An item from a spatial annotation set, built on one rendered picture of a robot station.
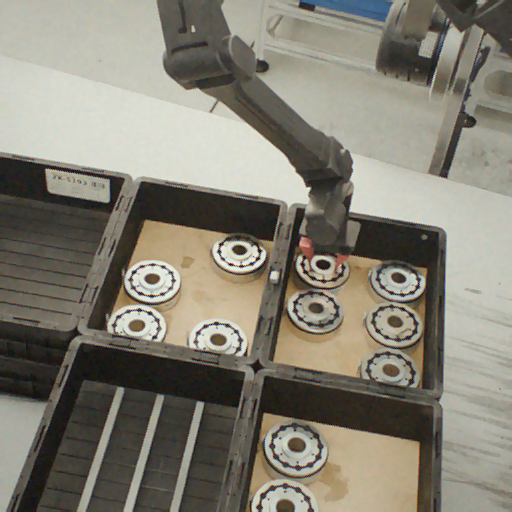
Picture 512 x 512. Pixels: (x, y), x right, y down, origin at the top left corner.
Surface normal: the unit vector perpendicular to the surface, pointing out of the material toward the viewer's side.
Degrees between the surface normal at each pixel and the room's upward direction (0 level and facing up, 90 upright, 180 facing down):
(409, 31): 90
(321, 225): 91
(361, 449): 0
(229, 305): 0
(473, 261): 0
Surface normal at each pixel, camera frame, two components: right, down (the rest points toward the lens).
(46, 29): 0.08, -0.69
